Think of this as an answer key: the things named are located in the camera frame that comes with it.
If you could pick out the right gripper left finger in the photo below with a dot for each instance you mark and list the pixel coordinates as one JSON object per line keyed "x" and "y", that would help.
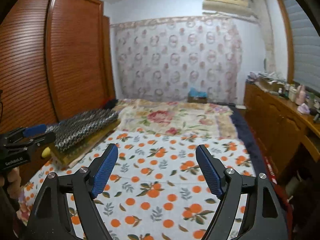
{"x": 50, "y": 217}

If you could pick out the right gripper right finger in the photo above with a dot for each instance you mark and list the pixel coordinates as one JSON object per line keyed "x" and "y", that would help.
{"x": 263, "y": 217}

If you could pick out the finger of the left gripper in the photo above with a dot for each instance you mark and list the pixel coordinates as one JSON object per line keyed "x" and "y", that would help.
{"x": 34, "y": 130}

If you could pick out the navy patterned silk garment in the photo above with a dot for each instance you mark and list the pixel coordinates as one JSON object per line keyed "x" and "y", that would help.
{"x": 71, "y": 131}

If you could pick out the person's left hand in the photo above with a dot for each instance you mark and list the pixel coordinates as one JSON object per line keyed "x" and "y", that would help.
{"x": 14, "y": 180}

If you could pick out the yellow plush toy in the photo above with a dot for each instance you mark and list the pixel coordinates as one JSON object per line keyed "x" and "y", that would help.
{"x": 46, "y": 153}

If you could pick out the folded brown patterned blanket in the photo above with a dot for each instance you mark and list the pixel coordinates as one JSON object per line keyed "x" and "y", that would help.
{"x": 73, "y": 155}

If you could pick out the wooden louvered wardrobe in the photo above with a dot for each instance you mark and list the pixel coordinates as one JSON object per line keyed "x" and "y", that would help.
{"x": 55, "y": 61}

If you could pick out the navy blue blanket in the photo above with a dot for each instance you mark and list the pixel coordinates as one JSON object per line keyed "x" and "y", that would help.
{"x": 245, "y": 135}

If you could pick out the orange print white bedsheet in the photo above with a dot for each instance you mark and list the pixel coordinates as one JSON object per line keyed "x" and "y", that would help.
{"x": 156, "y": 189}

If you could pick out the wooden dresser cabinet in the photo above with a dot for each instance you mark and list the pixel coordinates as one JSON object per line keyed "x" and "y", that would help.
{"x": 280, "y": 130}

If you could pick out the floral beige blanket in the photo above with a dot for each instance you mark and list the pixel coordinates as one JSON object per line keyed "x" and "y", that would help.
{"x": 176, "y": 118}

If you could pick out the pink rabbit figurine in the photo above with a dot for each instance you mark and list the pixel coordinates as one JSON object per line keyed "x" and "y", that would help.
{"x": 300, "y": 95}

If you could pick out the patterned sheer curtain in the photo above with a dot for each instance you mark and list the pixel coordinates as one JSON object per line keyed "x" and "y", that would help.
{"x": 163, "y": 59}

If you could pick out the clutter pile on dresser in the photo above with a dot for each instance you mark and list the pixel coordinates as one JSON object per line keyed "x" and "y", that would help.
{"x": 269, "y": 82}

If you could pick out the window blind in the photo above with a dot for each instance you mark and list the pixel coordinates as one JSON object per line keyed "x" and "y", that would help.
{"x": 306, "y": 45}

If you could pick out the wall air conditioner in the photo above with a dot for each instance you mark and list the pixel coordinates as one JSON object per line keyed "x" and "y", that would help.
{"x": 238, "y": 7}

